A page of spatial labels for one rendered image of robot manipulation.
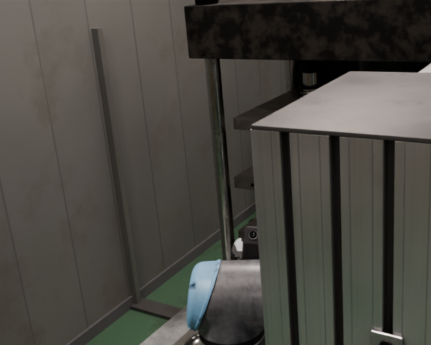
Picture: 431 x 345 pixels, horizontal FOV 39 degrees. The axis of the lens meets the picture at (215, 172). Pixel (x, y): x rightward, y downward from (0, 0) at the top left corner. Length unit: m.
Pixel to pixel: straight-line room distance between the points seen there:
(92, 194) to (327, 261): 3.28
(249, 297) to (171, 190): 3.44
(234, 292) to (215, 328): 0.07
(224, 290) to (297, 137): 0.53
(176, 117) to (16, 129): 1.41
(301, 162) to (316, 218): 0.05
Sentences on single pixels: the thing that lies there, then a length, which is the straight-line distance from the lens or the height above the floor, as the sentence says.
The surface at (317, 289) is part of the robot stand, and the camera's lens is 0.58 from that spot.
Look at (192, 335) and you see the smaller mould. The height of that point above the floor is 0.86.
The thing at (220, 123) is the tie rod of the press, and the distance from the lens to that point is 2.49.
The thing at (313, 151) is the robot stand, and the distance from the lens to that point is 0.52.
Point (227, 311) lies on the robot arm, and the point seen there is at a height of 1.63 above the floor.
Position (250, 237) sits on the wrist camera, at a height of 1.53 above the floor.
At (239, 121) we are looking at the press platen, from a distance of 2.54.
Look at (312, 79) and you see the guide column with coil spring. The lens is 2.27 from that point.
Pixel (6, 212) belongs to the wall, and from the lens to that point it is 3.37.
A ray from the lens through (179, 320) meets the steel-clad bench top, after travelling 2.57.
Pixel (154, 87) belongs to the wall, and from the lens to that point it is 4.18.
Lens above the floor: 2.17
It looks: 19 degrees down
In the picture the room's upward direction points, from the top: 5 degrees counter-clockwise
